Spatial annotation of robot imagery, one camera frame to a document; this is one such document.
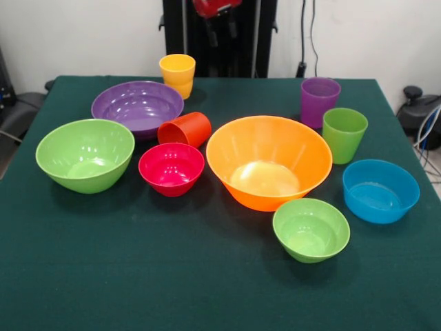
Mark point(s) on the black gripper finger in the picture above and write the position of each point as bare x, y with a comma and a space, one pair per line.
232, 25
212, 32

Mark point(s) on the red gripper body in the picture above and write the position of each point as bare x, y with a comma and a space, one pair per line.
213, 7

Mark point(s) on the yellow cup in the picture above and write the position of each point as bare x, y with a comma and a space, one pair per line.
177, 70
184, 90

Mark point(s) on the orange cup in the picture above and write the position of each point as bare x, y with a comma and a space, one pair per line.
193, 127

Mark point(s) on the purple bowl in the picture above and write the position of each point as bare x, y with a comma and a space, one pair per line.
136, 107

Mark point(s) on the purple cup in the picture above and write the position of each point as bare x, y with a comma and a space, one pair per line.
317, 103

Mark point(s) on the pink bowl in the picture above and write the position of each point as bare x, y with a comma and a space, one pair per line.
170, 174

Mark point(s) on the green cup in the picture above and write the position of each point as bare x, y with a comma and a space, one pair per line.
344, 145

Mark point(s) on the large orange bowl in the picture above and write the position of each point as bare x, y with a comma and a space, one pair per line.
265, 193

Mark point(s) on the small green bowl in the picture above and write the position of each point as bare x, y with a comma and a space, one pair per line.
310, 238

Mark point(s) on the large green bowl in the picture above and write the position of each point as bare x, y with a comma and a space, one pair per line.
82, 172

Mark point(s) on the blue bowl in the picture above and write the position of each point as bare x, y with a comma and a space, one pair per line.
379, 203

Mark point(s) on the dark green tablecloth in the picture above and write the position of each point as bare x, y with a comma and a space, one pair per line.
138, 276

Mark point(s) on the black stand frame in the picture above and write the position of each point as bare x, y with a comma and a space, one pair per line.
5, 93

